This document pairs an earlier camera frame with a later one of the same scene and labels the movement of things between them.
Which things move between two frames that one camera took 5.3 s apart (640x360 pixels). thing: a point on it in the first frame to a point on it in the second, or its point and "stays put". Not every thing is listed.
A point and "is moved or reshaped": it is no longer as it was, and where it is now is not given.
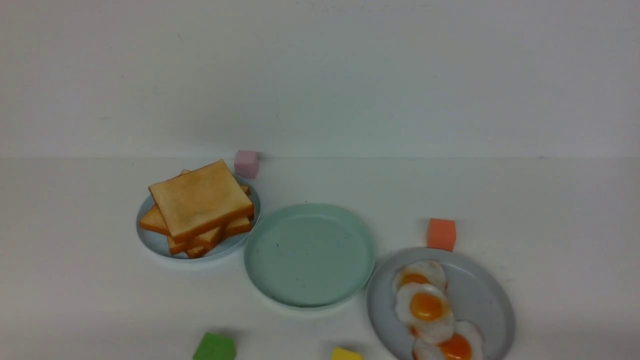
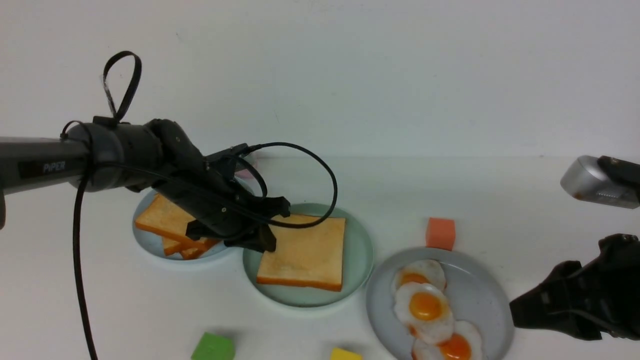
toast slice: (192, 251) stays put
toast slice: (199, 199) is moved or reshaped
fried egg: (424, 271) stays put
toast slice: (241, 225) is moved or reshaped
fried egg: (427, 311) stays put
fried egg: (465, 344) stays put
